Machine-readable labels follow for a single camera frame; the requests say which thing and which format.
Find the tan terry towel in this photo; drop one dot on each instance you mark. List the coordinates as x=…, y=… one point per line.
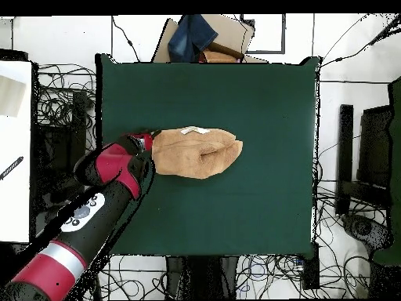
x=203, y=153

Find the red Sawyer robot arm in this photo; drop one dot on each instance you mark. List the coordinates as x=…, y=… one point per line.
x=47, y=276

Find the black equipment rack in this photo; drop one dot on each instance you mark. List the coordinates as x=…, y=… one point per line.
x=78, y=125

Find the dark green table cloth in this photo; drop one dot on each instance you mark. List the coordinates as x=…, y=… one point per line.
x=250, y=109

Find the tan towel in box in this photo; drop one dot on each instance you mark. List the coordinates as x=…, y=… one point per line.
x=219, y=57

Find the blue jeans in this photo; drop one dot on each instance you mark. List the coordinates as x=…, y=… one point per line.
x=188, y=37

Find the cardboard box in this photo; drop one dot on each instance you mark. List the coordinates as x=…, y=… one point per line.
x=231, y=31

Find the black ridged tool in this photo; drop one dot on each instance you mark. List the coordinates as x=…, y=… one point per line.
x=11, y=168

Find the beige block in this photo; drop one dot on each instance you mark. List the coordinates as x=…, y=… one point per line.
x=11, y=97

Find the white desk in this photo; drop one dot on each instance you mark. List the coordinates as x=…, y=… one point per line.
x=15, y=203

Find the small black box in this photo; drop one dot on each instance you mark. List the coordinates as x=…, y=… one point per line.
x=310, y=269

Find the wide black stand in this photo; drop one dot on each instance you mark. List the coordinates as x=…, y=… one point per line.
x=374, y=147

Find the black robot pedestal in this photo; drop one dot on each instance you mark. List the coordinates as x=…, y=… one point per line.
x=200, y=276

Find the black rectangular floor frame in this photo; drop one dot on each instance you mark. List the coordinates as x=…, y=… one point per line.
x=283, y=34

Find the narrow black post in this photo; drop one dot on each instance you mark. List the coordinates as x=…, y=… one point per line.
x=344, y=156

